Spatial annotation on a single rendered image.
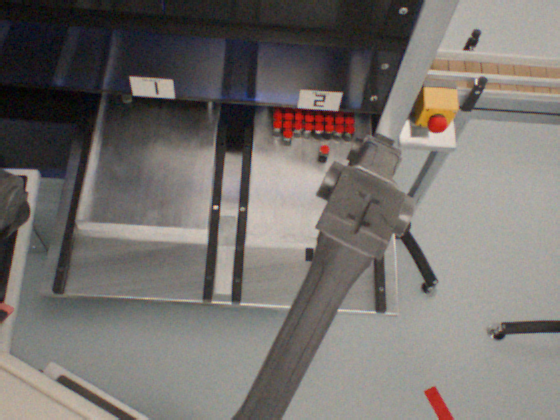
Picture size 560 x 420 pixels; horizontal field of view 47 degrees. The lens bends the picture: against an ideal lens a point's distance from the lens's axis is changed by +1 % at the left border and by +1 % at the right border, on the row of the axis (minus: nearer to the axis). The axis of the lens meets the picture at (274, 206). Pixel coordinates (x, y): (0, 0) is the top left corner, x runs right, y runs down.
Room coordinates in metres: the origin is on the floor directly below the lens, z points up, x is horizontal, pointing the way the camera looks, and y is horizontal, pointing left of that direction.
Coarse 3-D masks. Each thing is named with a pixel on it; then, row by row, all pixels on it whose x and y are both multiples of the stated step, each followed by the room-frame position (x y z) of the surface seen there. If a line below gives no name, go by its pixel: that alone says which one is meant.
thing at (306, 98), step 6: (300, 90) 0.80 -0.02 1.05; (306, 90) 0.80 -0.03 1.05; (300, 96) 0.80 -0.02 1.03; (306, 96) 0.80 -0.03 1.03; (312, 96) 0.80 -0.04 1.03; (330, 96) 0.81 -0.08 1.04; (336, 96) 0.81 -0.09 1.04; (300, 102) 0.80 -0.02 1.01; (306, 102) 0.80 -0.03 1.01; (312, 102) 0.80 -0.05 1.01; (318, 102) 0.81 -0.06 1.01; (330, 102) 0.81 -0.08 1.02; (336, 102) 0.81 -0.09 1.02; (312, 108) 0.81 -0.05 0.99; (318, 108) 0.81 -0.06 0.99; (324, 108) 0.81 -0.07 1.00; (330, 108) 0.81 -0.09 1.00; (336, 108) 0.81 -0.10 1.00
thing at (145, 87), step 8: (136, 80) 0.77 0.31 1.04; (144, 80) 0.77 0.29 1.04; (152, 80) 0.78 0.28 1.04; (160, 80) 0.78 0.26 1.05; (168, 80) 0.78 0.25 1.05; (136, 88) 0.77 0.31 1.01; (144, 88) 0.77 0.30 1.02; (152, 88) 0.77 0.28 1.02; (160, 88) 0.78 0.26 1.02; (168, 88) 0.78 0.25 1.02; (144, 96) 0.77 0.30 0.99; (152, 96) 0.77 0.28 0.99; (160, 96) 0.78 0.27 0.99; (168, 96) 0.78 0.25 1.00
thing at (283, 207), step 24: (264, 120) 0.83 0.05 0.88; (360, 120) 0.87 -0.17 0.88; (264, 144) 0.77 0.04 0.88; (312, 144) 0.79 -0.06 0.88; (336, 144) 0.80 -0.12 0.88; (264, 168) 0.71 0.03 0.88; (288, 168) 0.72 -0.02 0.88; (312, 168) 0.73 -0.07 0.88; (264, 192) 0.65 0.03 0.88; (288, 192) 0.66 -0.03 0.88; (312, 192) 0.67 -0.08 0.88; (264, 216) 0.59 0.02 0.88; (288, 216) 0.60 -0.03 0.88; (312, 216) 0.61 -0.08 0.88; (264, 240) 0.54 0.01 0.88; (288, 240) 0.54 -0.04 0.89; (312, 240) 0.55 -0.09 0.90
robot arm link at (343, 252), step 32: (352, 192) 0.34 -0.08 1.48; (384, 192) 0.36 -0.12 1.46; (320, 224) 0.29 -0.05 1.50; (352, 224) 0.29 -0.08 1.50; (384, 224) 0.31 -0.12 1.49; (320, 256) 0.27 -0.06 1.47; (352, 256) 0.27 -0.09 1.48; (320, 288) 0.24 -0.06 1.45; (288, 320) 0.21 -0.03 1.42; (320, 320) 0.21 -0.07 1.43; (288, 352) 0.18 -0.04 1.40; (256, 384) 0.15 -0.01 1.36; (288, 384) 0.15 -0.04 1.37; (256, 416) 0.12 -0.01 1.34
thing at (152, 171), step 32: (96, 128) 0.73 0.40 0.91; (128, 128) 0.76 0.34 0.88; (160, 128) 0.77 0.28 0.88; (192, 128) 0.78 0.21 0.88; (96, 160) 0.67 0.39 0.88; (128, 160) 0.68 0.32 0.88; (160, 160) 0.69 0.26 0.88; (192, 160) 0.70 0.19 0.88; (96, 192) 0.59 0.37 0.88; (128, 192) 0.60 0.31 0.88; (160, 192) 0.61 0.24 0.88; (192, 192) 0.62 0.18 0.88; (96, 224) 0.51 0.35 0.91; (128, 224) 0.52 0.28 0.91; (160, 224) 0.54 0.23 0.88; (192, 224) 0.55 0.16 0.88
